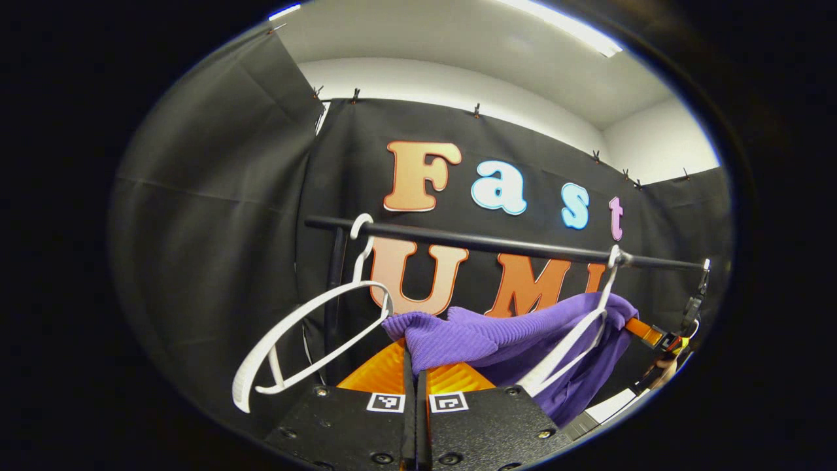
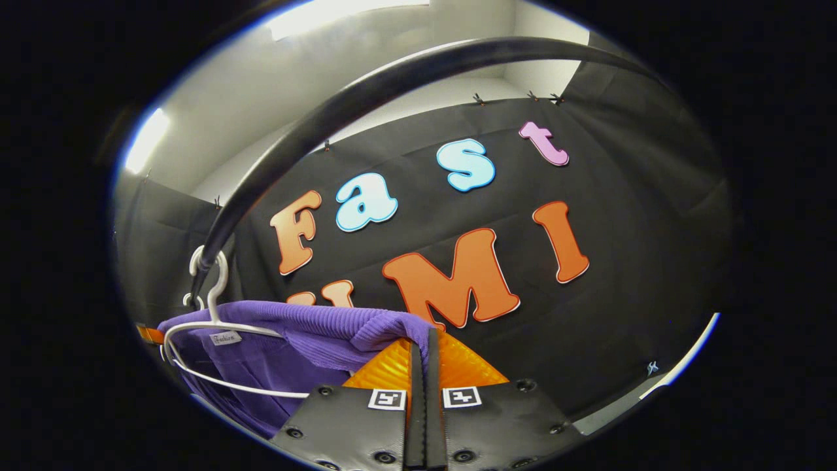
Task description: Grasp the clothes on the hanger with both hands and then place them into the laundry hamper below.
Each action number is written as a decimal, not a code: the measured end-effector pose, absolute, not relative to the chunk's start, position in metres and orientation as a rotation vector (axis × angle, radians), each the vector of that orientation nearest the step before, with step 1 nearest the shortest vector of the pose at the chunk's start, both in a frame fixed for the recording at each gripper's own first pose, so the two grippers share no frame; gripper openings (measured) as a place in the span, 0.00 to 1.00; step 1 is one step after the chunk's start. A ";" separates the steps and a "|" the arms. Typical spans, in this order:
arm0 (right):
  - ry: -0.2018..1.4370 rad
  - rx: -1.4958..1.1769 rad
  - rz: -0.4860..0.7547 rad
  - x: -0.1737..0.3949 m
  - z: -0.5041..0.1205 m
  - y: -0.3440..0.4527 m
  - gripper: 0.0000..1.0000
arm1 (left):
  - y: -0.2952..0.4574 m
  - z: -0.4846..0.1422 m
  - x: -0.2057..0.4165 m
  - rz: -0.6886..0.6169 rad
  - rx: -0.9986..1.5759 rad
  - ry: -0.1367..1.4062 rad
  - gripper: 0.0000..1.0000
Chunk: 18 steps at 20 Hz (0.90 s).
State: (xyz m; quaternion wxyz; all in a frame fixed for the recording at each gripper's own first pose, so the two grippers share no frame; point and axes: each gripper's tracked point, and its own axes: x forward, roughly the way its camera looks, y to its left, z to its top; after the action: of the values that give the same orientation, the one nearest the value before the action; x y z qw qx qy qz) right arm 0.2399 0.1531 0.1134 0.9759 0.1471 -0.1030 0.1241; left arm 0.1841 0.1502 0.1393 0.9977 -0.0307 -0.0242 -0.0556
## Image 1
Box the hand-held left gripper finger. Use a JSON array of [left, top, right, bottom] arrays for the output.
[[417, 360, 575, 471], [264, 337, 417, 471]]

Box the purple ribbed jacket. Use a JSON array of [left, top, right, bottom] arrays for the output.
[[381, 292, 640, 429]]

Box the white plastic clothes hanger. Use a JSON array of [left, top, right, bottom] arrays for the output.
[[515, 244, 623, 398], [231, 213, 394, 414]]

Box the black clothes rack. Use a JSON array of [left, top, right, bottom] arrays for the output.
[[304, 216, 712, 387]]

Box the white cabinet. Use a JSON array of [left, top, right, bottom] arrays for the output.
[[584, 387, 638, 425]]

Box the row of small backdrop clips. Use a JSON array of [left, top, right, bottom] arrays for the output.
[[267, 23, 691, 192]]

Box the black backdrop cloth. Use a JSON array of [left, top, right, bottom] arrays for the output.
[[108, 26, 733, 432]]

